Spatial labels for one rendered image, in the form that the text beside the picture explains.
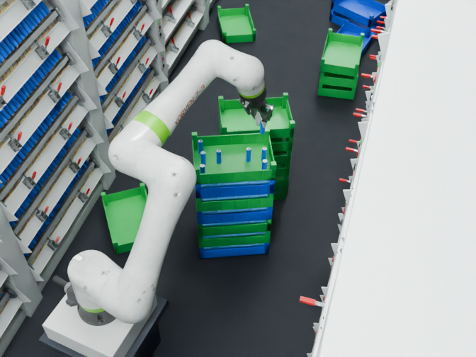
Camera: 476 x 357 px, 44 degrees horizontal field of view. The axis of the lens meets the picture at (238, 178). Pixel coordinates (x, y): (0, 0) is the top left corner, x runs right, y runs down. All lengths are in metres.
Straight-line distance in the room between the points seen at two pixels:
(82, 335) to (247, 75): 0.97
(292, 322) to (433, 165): 1.93
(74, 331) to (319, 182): 1.40
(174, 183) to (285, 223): 1.15
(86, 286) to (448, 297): 1.47
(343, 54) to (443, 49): 2.74
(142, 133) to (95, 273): 0.44
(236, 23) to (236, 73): 2.04
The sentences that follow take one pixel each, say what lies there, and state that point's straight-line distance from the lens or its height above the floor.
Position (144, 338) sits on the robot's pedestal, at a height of 0.28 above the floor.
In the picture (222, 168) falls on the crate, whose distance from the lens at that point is 2.21.
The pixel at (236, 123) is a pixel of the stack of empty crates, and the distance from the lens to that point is 2.51.
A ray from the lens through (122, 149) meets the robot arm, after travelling 1.67.
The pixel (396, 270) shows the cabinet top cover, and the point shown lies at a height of 1.75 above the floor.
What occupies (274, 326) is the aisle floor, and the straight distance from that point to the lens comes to 2.38.
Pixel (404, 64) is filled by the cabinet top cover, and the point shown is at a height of 1.75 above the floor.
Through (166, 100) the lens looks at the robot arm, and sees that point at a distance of 1.76.
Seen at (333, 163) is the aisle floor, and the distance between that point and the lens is 2.94.
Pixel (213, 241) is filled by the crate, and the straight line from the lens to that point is 2.44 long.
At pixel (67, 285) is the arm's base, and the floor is 0.42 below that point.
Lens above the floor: 2.09
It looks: 48 degrees down
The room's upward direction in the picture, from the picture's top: 1 degrees clockwise
